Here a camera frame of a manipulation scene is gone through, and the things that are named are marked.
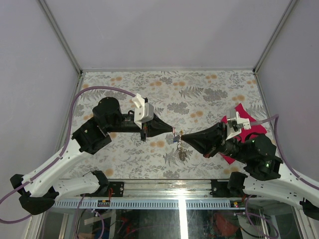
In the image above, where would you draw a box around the aluminium front rail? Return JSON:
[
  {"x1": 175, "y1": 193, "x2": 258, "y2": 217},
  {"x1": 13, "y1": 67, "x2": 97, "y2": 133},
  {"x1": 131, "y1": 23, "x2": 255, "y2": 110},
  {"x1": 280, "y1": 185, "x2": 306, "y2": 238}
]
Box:
[{"x1": 57, "y1": 179, "x2": 306, "y2": 201}]

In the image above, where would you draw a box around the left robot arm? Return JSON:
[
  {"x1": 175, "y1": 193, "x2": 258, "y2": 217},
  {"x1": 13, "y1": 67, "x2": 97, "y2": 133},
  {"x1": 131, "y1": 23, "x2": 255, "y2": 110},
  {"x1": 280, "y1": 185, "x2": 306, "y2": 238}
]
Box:
[{"x1": 10, "y1": 95, "x2": 173, "y2": 215}]

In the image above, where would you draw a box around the pink cloth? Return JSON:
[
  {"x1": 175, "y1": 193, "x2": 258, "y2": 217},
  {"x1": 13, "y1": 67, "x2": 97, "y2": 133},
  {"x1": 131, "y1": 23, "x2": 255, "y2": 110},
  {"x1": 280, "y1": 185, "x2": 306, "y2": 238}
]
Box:
[{"x1": 221, "y1": 103, "x2": 267, "y2": 165}]

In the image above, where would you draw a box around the floral table mat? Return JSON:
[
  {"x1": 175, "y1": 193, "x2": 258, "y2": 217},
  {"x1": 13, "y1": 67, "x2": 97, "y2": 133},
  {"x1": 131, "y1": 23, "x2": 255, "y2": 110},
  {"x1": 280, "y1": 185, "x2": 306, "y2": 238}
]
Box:
[{"x1": 65, "y1": 70, "x2": 267, "y2": 179}]

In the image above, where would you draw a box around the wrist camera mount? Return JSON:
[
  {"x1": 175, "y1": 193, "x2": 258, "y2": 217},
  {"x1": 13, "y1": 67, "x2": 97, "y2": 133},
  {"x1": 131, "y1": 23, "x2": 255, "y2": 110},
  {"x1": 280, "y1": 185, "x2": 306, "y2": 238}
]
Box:
[
  {"x1": 132, "y1": 94, "x2": 154, "y2": 127},
  {"x1": 226, "y1": 109, "x2": 251, "y2": 140}
]

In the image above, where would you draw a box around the silver keyring bunch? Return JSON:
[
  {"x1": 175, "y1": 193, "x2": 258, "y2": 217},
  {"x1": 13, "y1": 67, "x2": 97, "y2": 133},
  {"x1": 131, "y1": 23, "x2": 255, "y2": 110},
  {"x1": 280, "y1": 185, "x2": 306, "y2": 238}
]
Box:
[{"x1": 176, "y1": 142, "x2": 186, "y2": 162}]

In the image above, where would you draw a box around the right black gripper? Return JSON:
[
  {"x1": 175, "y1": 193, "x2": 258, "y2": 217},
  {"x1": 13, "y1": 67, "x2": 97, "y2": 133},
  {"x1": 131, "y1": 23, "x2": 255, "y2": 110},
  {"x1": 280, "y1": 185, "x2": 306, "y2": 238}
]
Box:
[{"x1": 179, "y1": 120, "x2": 250, "y2": 163}]

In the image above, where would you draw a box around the slotted cable duct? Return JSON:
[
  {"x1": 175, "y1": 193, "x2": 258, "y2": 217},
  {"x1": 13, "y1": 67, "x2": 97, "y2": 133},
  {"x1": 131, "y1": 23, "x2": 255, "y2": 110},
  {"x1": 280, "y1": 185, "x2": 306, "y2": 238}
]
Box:
[{"x1": 54, "y1": 199, "x2": 232, "y2": 210}]

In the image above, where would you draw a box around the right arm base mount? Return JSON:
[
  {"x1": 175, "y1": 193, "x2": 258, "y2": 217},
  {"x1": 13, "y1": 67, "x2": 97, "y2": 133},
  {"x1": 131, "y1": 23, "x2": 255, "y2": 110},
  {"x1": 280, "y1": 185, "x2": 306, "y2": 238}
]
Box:
[{"x1": 210, "y1": 179, "x2": 245, "y2": 198}]

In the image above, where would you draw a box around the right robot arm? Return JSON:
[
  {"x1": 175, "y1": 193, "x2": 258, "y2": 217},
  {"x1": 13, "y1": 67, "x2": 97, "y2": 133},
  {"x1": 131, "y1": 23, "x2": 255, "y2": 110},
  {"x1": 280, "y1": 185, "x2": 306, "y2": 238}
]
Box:
[{"x1": 181, "y1": 122, "x2": 319, "y2": 220}]

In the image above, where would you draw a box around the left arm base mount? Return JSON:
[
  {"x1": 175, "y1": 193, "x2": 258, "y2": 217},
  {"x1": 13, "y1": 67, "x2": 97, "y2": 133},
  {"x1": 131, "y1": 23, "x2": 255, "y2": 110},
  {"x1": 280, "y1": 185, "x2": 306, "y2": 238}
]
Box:
[{"x1": 95, "y1": 181, "x2": 125, "y2": 198}]

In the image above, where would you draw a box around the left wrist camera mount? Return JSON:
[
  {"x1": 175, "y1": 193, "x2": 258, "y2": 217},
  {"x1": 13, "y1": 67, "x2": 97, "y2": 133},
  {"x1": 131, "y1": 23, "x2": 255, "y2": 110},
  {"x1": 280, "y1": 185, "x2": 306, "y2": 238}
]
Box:
[{"x1": 132, "y1": 94, "x2": 154, "y2": 127}]

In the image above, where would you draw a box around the blue tag key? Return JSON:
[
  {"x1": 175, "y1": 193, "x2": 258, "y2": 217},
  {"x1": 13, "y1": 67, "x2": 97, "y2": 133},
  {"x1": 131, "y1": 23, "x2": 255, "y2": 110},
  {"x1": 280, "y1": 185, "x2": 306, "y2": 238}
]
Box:
[{"x1": 173, "y1": 135, "x2": 179, "y2": 143}]

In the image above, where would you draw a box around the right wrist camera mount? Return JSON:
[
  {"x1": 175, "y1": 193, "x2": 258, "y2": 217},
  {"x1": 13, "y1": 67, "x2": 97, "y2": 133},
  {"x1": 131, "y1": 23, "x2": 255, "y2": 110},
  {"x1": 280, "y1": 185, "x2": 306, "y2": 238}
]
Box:
[{"x1": 226, "y1": 109, "x2": 251, "y2": 140}]

